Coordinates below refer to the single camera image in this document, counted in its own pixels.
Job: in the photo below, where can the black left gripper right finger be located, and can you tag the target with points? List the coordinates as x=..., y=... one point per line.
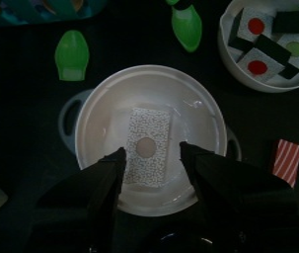
x=231, y=191

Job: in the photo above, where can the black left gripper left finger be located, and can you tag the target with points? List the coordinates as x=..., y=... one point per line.
x=86, y=194

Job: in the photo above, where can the speckled white rice block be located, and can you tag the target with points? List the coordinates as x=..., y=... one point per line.
x=150, y=131

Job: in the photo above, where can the red white striped block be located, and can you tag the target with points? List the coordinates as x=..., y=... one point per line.
x=287, y=161

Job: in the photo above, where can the white round bowl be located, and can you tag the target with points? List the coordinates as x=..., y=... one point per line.
x=244, y=75

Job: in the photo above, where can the sushi roll with red centre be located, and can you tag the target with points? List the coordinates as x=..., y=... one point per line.
x=261, y=64
x=253, y=28

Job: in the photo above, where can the green bottle left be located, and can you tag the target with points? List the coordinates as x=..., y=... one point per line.
x=72, y=55

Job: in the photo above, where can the green bottle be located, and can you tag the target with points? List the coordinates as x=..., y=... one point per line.
x=186, y=25
x=72, y=55

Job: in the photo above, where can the sushi roll with green centre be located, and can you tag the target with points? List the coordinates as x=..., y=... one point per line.
x=297, y=49

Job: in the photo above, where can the green bottle top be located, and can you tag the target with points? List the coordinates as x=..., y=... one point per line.
x=186, y=25

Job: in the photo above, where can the black seaweed block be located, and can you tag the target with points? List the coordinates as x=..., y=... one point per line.
x=295, y=21

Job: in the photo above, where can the teal basket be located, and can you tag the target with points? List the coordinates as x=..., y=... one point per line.
x=38, y=10

